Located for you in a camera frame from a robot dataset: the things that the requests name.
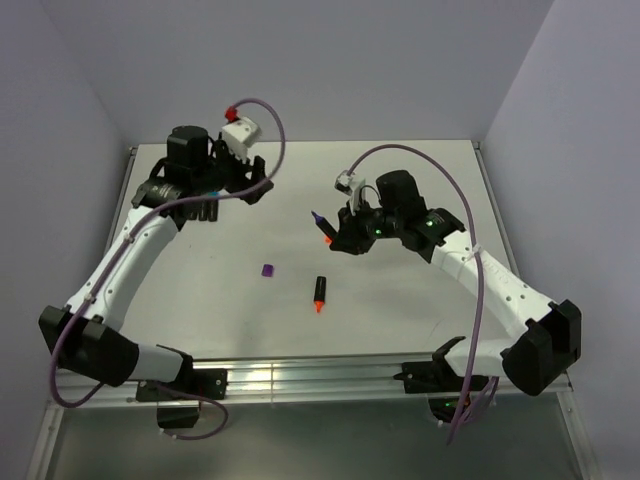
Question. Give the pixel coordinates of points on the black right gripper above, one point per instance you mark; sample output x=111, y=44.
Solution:
x=350, y=238

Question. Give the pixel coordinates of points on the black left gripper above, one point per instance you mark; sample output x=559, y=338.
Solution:
x=242, y=168

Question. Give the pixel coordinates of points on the black purple tip highlighter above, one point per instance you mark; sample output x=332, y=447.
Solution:
x=323, y=224

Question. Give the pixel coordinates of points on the black blue tip highlighter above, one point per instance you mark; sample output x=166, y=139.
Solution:
x=213, y=211

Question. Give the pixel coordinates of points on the black green tip highlighter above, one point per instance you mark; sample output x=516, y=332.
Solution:
x=203, y=214

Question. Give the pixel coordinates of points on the purple pen cap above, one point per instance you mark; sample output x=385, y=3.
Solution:
x=268, y=270

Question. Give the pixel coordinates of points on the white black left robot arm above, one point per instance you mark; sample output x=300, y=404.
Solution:
x=83, y=335

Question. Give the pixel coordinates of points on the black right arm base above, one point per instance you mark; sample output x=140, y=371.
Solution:
x=433, y=377

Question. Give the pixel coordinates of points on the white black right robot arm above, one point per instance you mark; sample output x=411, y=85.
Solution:
x=543, y=337

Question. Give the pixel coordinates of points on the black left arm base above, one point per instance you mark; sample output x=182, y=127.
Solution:
x=185, y=387

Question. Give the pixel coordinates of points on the black orange tip highlighter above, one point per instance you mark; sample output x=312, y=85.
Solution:
x=320, y=293

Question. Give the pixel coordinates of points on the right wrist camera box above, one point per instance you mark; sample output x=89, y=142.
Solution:
x=352, y=185

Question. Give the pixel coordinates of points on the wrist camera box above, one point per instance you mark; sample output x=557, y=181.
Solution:
x=240, y=134
x=352, y=185

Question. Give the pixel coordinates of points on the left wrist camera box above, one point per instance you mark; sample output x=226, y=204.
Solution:
x=240, y=134

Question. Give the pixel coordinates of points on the aluminium front rail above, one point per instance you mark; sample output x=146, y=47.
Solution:
x=276, y=380

